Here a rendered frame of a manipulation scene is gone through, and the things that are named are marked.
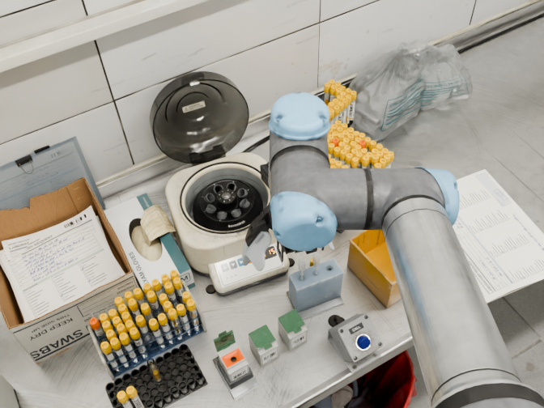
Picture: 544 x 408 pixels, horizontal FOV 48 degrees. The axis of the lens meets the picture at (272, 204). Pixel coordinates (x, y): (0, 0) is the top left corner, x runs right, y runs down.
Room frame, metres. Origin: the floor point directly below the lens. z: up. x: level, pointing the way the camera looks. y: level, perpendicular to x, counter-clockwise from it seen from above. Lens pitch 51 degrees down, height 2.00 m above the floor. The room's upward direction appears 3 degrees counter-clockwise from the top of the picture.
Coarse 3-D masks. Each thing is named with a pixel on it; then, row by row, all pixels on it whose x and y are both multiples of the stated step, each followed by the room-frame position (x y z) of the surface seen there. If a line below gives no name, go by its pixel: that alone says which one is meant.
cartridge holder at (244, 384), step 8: (216, 360) 0.51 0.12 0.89; (224, 376) 0.47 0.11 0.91; (240, 376) 0.46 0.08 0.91; (248, 376) 0.46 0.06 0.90; (232, 384) 0.45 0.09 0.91; (240, 384) 0.46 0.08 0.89; (248, 384) 0.46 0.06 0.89; (256, 384) 0.45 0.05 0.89; (232, 392) 0.44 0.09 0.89; (240, 392) 0.44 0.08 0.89; (248, 392) 0.44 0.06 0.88
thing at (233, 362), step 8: (232, 344) 0.51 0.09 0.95; (224, 352) 0.49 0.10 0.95; (232, 352) 0.49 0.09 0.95; (240, 352) 0.49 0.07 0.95; (224, 360) 0.48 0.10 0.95; (232, 360) 0.48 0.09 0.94; (240, 360) 0.48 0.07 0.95; (224, 368) 0.47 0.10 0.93; (232, 368) 0.46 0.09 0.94; (240, 368) 0.46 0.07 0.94; (248, 368) 0.47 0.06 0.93; (232, 376) 0.46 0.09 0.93
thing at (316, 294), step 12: (324, 264) 0.66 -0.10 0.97; (336, 264) 0.66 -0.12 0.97; (312, 276) 0.63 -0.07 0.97; (324, 276) 0.63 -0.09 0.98; (336, 276) 0.63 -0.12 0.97; (300, 288) 0.61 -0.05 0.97; (312, 288) 0.61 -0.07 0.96; (324, 288) 0.62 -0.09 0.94; (336, 288) 0.63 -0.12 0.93; (300, 300) 0.61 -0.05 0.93; (312, 300) 0.61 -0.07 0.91; (324, 300) 0.62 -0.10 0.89; (336, 300) 0.63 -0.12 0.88; (300, 312) 0.60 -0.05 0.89; (312, 312) 0.60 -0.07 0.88
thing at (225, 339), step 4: (224, 332) 0.51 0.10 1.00; (228, 332) 0.51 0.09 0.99; (232, 332) 0.52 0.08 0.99; (220, 336) 0.51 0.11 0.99; (224, 336) 0.51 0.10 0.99; (228, 336) 0.51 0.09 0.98; (232, 336) 0.51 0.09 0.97; (216, 340) 0.50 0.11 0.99; (220, 340) 0.50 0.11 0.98; (224, 340) 0.51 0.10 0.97; (228, 340) 0.51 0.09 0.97; (232, 340) 0.51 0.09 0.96; (216, 344) 0.50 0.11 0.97; (220, 344) 0.50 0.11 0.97; (224, 344) 0.50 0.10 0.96; (228, 344) 0.51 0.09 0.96; (216, 348) 0.50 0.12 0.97; (220, 348) 0.50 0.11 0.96; (224, 348) 0.50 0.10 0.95
